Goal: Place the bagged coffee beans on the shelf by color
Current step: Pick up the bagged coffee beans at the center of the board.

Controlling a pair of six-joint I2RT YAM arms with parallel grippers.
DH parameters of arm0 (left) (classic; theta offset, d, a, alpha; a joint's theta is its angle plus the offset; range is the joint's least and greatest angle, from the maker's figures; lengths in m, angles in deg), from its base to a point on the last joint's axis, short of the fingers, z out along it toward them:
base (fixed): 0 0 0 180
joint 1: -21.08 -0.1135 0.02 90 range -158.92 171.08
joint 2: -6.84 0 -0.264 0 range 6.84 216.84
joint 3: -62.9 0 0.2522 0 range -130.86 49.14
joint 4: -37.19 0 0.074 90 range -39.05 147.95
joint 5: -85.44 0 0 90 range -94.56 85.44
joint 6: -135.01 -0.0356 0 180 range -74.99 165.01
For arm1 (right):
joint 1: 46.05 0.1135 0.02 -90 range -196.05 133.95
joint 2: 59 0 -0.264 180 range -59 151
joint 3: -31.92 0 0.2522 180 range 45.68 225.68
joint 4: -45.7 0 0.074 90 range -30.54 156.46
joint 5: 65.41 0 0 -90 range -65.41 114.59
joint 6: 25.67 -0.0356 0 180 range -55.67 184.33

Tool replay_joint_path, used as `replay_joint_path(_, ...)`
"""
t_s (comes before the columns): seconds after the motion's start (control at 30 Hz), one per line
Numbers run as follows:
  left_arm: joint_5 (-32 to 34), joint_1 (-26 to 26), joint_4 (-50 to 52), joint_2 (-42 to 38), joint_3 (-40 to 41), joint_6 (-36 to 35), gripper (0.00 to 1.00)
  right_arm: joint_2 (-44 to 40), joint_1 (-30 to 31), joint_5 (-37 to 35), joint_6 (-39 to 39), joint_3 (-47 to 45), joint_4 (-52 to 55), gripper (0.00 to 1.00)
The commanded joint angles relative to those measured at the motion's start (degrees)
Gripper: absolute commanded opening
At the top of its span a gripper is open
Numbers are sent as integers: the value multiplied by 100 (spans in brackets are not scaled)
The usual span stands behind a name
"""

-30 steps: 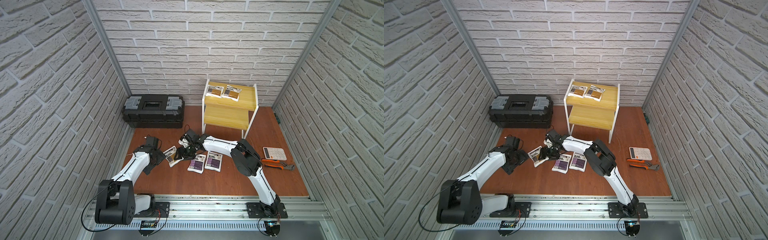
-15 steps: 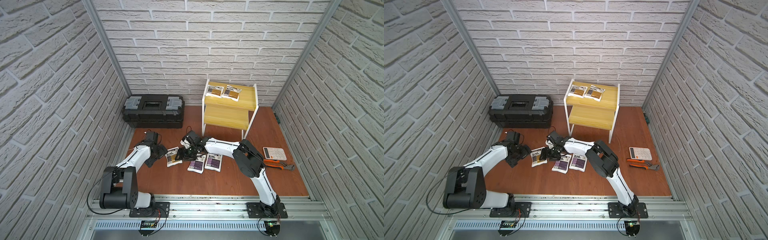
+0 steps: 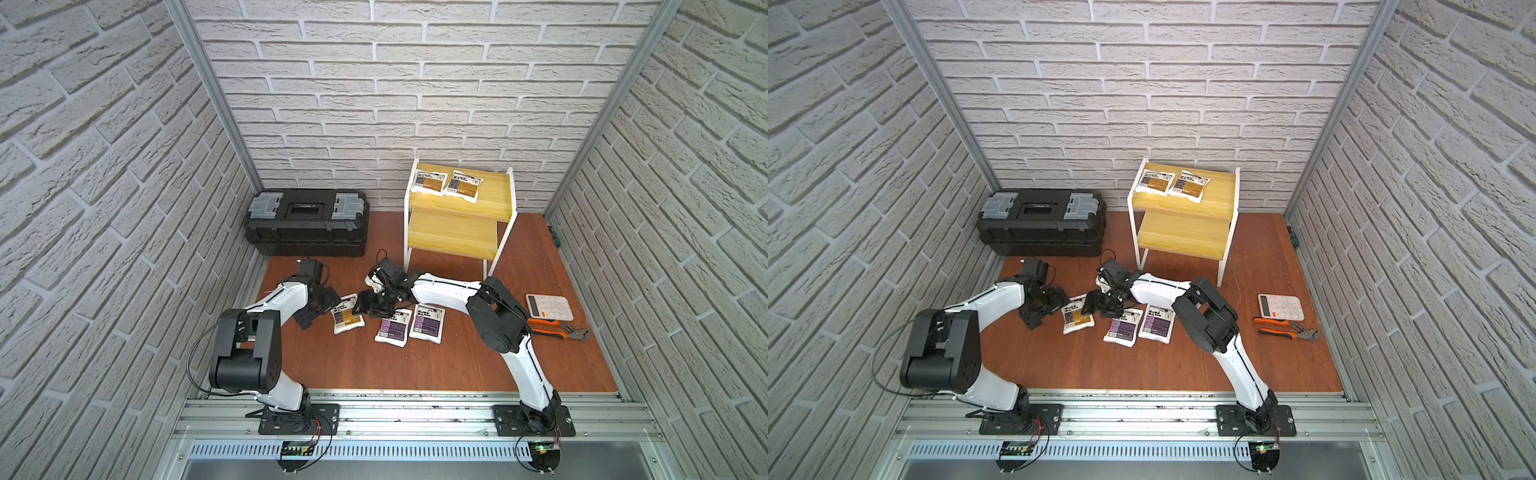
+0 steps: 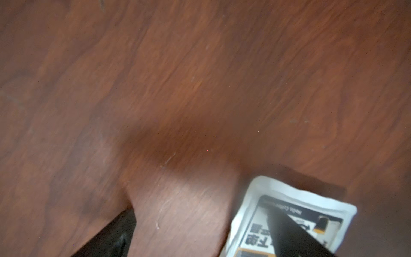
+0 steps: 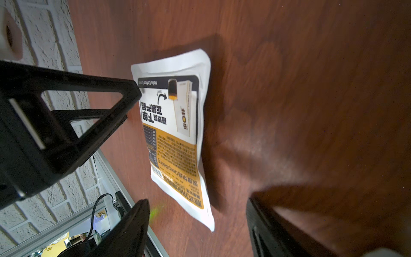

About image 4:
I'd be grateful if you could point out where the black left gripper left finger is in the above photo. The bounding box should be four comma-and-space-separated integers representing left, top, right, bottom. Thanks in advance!
72, 209, 137, 257

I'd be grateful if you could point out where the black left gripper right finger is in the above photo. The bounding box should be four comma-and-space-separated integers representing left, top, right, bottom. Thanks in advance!
267, 207, 335, 257

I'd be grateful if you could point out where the yellow coffee bag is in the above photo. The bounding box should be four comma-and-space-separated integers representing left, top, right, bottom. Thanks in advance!
220, 176, 357, 257

